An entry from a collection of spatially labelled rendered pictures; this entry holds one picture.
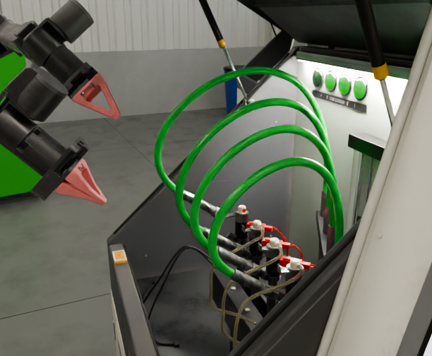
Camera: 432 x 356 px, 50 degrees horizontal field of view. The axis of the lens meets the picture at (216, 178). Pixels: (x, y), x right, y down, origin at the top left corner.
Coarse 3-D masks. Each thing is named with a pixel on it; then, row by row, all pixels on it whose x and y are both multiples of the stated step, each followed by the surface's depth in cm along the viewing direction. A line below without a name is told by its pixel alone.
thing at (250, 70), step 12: (228, 72) 88; (240, 72) 88; (252, 72) 89; (264, 72) 90; (276, 72) 90; (204, 84) 87; (216, 84) 87; (300, 84) 93; (192, 96) 87; (312, 96) 95; (180, 108) 87; (168, 120) 87; (156, 144) 88; (156, 156) 88; (156, 168) 89; (168, 180) 90; (324, 180) 103; (324, 192) 103
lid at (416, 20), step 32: (256, 0) 114; (288, 0) 99; (320, 0) 87; (352, 0) 77; (384, 0) 70; (416, 0) 65; (288, 32) 125; (320, 32) 108; (352, 32) 95; (384, 32) 85; (416, 32) 76
